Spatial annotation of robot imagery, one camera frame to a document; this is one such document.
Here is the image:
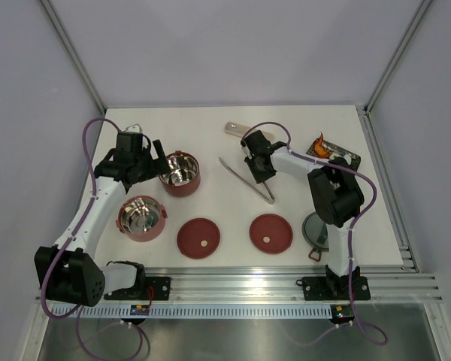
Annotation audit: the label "grey transparent lid with handle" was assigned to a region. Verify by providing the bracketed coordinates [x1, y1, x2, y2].
[301, 212, 329, 262]

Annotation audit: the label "dark red lid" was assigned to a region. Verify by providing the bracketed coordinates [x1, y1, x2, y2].
[177, 218, 221, 259]
[249, 214, 293, 254]

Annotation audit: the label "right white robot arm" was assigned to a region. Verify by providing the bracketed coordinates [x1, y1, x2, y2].
[241, 131, 365, 298]

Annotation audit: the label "black floral food tray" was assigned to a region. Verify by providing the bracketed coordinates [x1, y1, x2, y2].
[306, 139, 362, 171]

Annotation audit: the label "dark red steel bowl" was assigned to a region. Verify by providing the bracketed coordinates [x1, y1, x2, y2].
[162, 150, 201, 198]

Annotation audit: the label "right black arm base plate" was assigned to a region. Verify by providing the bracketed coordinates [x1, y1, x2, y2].
[296, 276, 371, 301]

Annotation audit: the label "pink steel bowl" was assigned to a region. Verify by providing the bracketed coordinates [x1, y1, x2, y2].
[115, 196, 168, 242]

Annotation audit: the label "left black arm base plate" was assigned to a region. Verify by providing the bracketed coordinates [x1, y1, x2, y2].
[104, 276, 171, 301]

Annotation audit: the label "metal tongs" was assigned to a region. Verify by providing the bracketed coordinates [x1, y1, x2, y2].
[219, 157, 275, 205]

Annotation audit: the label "orange shrimp on tray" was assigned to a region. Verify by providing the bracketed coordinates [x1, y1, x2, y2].
[313, 133, 330, 159]

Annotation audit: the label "white slotted cable duct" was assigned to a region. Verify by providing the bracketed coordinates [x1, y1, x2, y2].
[50, 304, 334, 320]

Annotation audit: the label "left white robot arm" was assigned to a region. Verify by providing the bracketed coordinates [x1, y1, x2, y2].
[34, 132, 169, 311]

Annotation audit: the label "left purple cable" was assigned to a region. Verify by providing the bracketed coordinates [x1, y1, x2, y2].
[39, 118, 151, 358]

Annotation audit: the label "aluminium front rail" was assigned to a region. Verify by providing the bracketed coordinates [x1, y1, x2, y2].
[146, 266, 443, 304]

